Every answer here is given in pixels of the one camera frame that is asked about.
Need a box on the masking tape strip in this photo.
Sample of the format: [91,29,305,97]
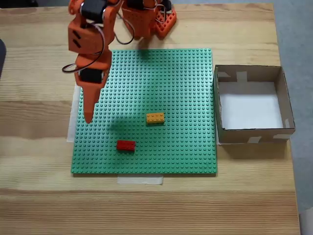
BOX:
[116,174,164,185]
[67,79,83,143]

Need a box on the green lego baseplate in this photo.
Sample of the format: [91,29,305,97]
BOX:
[70,48,219,177]

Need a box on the brown cardboard box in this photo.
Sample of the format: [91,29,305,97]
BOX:
[213,64,296,146]

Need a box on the gripper motor cable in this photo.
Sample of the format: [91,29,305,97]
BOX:
[62,23,110,73]

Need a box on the arm motor cable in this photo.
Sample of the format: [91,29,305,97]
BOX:
[114,9,138,46]

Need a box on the yellow lego block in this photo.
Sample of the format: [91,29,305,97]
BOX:
[146,112,165,126]

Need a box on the white paper sheet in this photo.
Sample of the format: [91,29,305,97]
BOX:
[218,81,285,130]

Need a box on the black rounded device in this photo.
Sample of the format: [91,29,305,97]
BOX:
[0,38,7,79]

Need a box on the red lego block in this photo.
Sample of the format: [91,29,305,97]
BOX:
[116,140,136,153]

